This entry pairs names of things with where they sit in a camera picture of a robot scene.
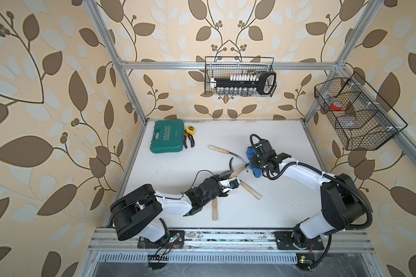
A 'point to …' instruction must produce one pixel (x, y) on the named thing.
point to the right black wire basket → (361, 119)
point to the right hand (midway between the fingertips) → (254, 161)
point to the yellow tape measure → (190, 129)
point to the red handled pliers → (190, 139)
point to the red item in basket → (333, 107)
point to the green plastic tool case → (167, 136)
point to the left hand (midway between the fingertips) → (227, 172)
